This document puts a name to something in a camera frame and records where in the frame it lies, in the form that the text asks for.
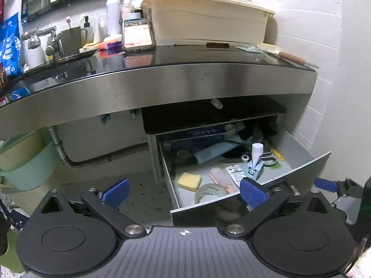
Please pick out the yellow plastic clip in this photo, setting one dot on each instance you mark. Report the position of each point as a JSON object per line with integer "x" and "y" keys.
{"x": 277, "y": 154}

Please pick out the red small object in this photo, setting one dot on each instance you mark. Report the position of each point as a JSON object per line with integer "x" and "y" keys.
{"x": 103, "y": 45}

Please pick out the blue printed packet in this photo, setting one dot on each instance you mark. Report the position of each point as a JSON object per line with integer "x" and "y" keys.
{"x": 10, "y": 43}

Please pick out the purple box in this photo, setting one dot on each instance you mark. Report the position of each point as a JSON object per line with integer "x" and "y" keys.
{"x": 114, "y": 47}

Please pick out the cream soap dish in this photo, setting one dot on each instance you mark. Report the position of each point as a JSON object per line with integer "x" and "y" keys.
{"x": 90, "y": 47}

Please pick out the metal faucet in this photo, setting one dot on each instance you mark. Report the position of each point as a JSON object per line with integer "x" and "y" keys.
{"x": 52, "y": 42}

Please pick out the pink head toothbrush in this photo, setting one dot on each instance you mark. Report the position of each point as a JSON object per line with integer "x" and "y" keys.
{"x": 69, "y": 21}

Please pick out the white mug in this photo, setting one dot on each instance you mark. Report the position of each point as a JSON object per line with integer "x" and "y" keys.
{"x": 34, "y": 56}

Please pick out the white plastic hook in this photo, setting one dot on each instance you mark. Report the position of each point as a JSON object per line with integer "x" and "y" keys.
{"x": 216, "y": 103}

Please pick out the small clear plastic packet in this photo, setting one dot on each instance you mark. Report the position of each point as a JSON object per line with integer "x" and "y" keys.
{"x": 249, "y": 48}

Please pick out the yellow sponge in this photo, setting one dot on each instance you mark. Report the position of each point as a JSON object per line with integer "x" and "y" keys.
{"x": 189, "y": 181}

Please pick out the clear tape roll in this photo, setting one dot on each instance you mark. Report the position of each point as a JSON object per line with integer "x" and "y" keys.
{"x": 208, "y": 192}

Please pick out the tall white bottle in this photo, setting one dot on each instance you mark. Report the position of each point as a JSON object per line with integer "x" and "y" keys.
{"x": 113, "y": 14}

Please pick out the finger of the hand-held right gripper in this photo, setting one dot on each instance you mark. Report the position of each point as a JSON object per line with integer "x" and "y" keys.
{"x": 324, "y": 184}

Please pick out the small white spray bottle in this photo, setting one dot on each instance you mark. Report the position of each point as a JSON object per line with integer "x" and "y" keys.
{"x": 126, "y": 5}

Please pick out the green pad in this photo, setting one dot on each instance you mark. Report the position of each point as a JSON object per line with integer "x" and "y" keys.
{"x": 274, "y": 164}

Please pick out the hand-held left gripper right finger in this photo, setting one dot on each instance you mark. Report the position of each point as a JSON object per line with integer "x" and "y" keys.
{"x": 254, "y": 194}

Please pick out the light blue tube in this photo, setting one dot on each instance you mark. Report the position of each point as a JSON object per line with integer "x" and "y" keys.
{"x": 216, "y": 153}

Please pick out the blue metal frame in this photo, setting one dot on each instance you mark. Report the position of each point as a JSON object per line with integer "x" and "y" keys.
{"x": 14, "y": 214}

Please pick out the small tape roll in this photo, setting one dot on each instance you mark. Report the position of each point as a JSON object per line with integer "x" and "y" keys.
{"x": 182, "y": 153}

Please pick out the cream dish drainer tub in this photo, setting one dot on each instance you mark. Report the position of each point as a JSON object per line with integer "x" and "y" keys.
{"x": 203, "y": 26}

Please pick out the steel-edged black vanity counter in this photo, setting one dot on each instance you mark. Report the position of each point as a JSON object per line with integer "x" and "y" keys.
{"x": 174, "y": 87}

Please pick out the small white roll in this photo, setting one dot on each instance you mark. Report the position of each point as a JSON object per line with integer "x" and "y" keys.
{"x": 245, "y": 158}

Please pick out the blue cardboard box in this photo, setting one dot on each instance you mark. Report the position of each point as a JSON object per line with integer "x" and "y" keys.
{"x": 191, "y": 137}

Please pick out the pink strip pack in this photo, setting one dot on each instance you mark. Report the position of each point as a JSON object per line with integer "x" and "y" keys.
{"x": 221, "y": 178}

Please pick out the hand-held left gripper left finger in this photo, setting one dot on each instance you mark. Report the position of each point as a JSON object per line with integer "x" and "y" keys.
{"x": 116, "y": 191}

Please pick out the white printed sachet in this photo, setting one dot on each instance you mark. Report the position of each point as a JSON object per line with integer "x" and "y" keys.
{"x": 235, "y": 172}

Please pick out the green plastic basin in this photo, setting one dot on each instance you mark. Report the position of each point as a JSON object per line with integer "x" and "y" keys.
{"x": 32, "y": 173}

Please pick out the light green object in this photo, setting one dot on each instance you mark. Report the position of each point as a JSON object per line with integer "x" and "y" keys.
{"x": 13, "y": 252}

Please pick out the blue holder with white nozzle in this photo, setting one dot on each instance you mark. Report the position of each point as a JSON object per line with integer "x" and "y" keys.
{"x": 256, "y": 162}

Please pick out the smartphone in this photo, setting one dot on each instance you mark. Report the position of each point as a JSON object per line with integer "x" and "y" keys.
{"x": 137, "y": 34}

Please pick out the black pump bottle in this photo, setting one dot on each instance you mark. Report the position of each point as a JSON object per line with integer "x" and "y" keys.
{"x": 89, "y": 31}

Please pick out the dark green cup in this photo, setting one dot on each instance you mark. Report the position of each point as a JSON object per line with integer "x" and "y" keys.
{"x": 72, "y": 42}

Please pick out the black drawer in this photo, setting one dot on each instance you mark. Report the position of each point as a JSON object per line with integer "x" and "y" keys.
{"x": 298, "y": 156}

